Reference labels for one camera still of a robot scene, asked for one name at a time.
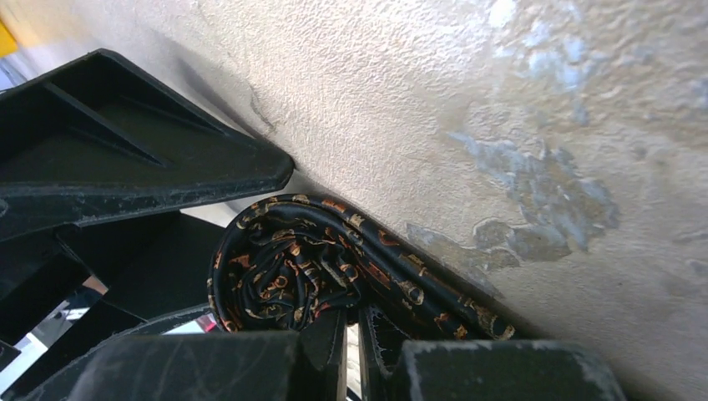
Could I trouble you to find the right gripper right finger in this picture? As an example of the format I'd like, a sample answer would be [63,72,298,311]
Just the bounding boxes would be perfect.
[359,307,626,400]

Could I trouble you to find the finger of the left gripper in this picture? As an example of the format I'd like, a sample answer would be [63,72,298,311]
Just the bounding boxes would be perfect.
[1,48,294,241]

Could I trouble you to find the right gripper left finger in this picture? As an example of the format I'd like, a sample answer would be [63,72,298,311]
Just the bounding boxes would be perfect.
[16,312,346,400]

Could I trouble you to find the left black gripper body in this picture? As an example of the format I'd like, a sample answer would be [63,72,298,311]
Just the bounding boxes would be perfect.
[0,210,228,383]

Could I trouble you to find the dark brown patterned tie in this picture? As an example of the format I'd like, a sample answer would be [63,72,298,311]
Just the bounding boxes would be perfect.
[206,194,521,341]

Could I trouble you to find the yellow plastic bin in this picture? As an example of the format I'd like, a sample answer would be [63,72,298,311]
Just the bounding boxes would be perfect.
[0,22,18,58]

